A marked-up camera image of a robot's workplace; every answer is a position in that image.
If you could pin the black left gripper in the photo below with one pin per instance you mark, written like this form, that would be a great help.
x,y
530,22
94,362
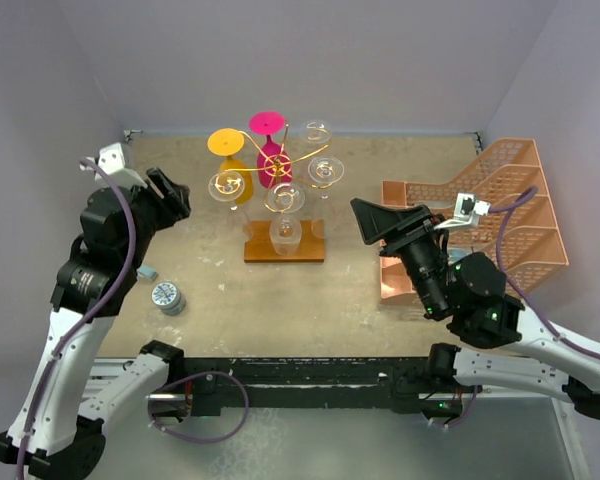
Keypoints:
x,y
172,207

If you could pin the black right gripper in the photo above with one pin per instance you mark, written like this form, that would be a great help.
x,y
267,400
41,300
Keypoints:
x,y
376,221

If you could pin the clear wine glass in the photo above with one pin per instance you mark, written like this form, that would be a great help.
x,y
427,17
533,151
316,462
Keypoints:
x,y
285,200
227,187
315,133
324,172

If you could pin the orange plastic goblet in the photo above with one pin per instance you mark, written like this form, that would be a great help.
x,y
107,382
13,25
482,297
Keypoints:
x,y
227,143

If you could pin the pink plastic goblet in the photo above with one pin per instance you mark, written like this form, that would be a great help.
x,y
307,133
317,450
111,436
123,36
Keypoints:
x,y
268,123

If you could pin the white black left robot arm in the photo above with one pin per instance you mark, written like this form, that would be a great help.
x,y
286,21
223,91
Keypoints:
x,y
58,434

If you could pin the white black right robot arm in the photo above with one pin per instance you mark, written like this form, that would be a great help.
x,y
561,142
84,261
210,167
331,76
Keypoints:
x,y
505,341

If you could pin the small light blue object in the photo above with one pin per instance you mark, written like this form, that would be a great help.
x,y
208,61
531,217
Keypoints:
x,y
146,272

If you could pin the small round tin can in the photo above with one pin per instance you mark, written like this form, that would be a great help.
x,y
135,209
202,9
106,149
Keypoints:
x,y
167,297

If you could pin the peach plastic file organizer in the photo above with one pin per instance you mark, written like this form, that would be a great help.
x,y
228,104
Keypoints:
x,y
532,248

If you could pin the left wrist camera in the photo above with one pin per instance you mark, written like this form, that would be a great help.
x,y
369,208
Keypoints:
x,y
116,161

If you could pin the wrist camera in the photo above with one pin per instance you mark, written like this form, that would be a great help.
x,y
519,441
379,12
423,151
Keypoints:
x,y
467,212
116,161

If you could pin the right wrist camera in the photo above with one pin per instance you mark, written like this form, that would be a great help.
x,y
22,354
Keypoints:
x,y
467,212

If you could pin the gold wire wine glass rack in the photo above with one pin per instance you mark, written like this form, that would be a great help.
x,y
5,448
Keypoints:
x,y
311,248

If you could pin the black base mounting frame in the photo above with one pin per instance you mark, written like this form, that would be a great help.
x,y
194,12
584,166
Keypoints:
x,y
399,384

